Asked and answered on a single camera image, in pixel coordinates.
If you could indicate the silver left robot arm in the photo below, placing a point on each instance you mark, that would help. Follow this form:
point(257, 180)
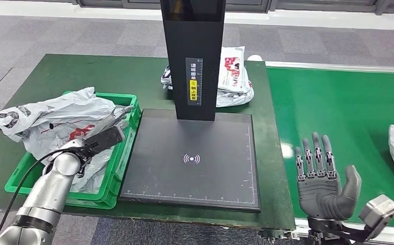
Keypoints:
point(51, 189)

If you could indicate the green conveyor belt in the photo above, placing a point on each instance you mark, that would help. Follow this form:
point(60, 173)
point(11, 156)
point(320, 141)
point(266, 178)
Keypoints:
point(345, 111)

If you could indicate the black inbound scanning machine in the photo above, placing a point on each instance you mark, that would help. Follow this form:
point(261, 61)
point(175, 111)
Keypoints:
point(190, 179)

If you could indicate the metal clamp bracket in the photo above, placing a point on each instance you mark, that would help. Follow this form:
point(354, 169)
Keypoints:
point(274, 235)

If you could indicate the plain grey plastic parcel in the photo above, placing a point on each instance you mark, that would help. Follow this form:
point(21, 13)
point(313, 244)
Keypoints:
point(95, 169)

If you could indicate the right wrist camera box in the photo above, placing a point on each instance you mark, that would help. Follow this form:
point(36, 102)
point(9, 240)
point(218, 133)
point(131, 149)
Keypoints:
point(379, 213)

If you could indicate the green plastic crate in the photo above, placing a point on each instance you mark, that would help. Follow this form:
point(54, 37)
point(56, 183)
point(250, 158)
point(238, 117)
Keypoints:
point(112, 182)

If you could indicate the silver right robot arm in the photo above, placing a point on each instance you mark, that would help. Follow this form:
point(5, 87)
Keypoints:
point(328, 230)

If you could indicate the white round conveyor end cap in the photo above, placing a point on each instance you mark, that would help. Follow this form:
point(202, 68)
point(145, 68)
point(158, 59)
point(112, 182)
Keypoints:
point(255, 58)

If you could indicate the white parcel with dark print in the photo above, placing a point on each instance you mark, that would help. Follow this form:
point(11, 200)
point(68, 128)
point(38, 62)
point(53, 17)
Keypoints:
point(166, 80)

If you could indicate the pale conveyor frame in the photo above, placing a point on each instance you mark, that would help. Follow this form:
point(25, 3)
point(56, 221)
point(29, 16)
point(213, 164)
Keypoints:
point(352, 68)

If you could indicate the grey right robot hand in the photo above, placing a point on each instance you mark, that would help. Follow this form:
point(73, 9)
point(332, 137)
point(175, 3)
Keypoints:
point(322, 199)

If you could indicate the grey parcel with black print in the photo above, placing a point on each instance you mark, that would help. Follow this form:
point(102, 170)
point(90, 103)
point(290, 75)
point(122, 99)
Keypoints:
point(64, 115)

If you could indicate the white parcel with red print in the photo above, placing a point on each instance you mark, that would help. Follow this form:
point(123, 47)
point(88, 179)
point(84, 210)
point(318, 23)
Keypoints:
point(233, 69)

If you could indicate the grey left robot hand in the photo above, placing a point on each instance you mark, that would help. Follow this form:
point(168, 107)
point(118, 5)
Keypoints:
point(117, 118)

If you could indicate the crumpled grey parcel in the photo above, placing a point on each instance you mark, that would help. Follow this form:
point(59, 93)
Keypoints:
point(236, 98)

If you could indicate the black yellow label sticker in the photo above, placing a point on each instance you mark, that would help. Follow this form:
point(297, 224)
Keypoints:
point(193, 82)

